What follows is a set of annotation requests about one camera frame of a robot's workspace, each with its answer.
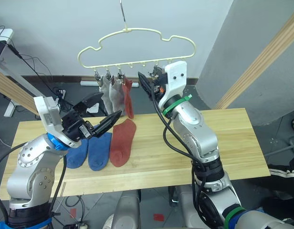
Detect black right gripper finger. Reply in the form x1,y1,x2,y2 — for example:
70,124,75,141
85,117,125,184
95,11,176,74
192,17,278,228
138,71,153,101

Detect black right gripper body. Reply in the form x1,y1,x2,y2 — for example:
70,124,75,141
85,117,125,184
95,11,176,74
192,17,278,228
151,71,169,101

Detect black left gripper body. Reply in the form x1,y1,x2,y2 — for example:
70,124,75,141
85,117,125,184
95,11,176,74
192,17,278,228
61,111,96,142

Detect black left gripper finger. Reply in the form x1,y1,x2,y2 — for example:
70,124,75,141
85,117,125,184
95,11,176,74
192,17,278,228
72,92,105,117
92,111,122,138

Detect red sock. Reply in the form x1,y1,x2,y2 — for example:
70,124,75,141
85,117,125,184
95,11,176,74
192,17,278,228
122,77,135,119
109,118,137,168

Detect blue sock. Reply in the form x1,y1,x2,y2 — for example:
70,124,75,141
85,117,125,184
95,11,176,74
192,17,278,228
65,138,89,169
87,124,113,172

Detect cream plastic clip hanger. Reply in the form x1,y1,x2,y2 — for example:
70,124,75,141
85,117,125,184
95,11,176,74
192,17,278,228
77,0,198,70

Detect gray sock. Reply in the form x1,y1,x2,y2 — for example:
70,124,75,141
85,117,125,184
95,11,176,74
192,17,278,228
109,80,126,116
99,76,113,115

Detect white power strip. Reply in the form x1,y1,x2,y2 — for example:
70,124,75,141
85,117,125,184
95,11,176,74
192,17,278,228
53,90,68,113

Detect white desk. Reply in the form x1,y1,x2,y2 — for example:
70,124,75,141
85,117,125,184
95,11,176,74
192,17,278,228
0,28,40,117

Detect wooden plank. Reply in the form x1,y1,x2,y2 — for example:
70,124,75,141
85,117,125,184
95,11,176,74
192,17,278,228
0,68,41,115

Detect gray rounded shape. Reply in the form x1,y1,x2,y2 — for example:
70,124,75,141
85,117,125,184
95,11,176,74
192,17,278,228
112,190,142,229
179,185,211,229

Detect long wooden beam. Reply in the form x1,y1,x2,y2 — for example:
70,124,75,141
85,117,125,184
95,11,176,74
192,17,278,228
214,7,294,110

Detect gray chair base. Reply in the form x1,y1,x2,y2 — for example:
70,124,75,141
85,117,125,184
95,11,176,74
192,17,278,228
265,135,294,158

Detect black white-striped trousers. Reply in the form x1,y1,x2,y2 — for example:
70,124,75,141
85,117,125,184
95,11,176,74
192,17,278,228
267,152,294,199

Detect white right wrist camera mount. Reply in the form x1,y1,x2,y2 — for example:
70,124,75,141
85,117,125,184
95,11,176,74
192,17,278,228
159,61,187,109

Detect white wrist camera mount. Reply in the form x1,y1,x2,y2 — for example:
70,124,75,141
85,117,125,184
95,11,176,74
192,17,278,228
159,61,187,109
33,96,82,149

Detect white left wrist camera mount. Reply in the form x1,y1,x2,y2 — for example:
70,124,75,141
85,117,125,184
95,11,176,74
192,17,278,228
33,96,82,149

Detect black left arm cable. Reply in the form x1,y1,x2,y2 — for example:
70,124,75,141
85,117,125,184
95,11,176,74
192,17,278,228
0,142,68,225

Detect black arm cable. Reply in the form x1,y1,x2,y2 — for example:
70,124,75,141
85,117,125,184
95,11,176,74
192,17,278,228
0,142,68,225
149,82,223,229

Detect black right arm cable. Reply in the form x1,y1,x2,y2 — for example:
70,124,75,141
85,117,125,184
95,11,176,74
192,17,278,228
149,82,223,229

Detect black power cable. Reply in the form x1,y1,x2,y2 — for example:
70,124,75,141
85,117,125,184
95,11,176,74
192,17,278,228
0,24,66,113

